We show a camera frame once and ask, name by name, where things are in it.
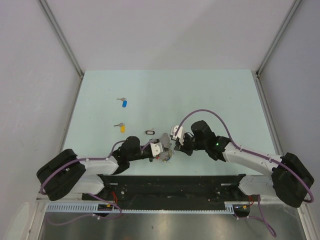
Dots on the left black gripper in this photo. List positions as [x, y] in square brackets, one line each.
[150, 158]

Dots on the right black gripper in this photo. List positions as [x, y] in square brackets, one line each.
[183, 148]

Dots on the key with black tag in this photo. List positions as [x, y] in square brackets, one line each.
[150, 132]

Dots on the red-handled metal key holder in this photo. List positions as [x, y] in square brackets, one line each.
[166, 149]

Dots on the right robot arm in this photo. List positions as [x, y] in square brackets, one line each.
[284, 177]

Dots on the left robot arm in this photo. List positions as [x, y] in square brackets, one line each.
[66, 173]

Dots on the key with yellow tag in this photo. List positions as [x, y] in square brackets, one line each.
[122, 127]

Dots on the key with blue tag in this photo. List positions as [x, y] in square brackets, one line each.
[124, 101]

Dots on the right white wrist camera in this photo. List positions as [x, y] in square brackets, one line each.
[177, 134]

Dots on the right aluminium corner post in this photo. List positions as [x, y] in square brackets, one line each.
[279, 34]

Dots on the aluminium corner post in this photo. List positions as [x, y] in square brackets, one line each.
[279, 34]
[48, 13]

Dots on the left aluminium corner post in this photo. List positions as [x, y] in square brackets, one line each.
[48, 13]

